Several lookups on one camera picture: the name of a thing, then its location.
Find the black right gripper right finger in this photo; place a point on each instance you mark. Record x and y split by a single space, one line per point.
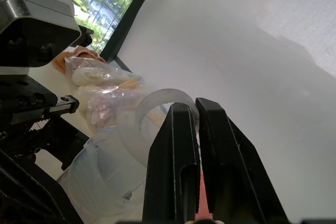
228 161

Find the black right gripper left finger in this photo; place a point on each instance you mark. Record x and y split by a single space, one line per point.
168 161

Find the translucent plastic cup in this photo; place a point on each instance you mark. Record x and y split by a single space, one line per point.
157 97

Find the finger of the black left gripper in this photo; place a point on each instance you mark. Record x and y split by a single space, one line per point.
29 197

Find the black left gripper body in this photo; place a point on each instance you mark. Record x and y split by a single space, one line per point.
23 103

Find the orange cloth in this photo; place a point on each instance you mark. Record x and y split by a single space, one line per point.
65 61

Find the black window frame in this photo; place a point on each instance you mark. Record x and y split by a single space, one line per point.
131 16

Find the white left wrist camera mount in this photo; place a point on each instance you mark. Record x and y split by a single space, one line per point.
39 11

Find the clear plastic bag with food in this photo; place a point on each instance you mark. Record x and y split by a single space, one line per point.
97 82

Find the clear plastic container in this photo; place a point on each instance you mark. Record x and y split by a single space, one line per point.
86 179

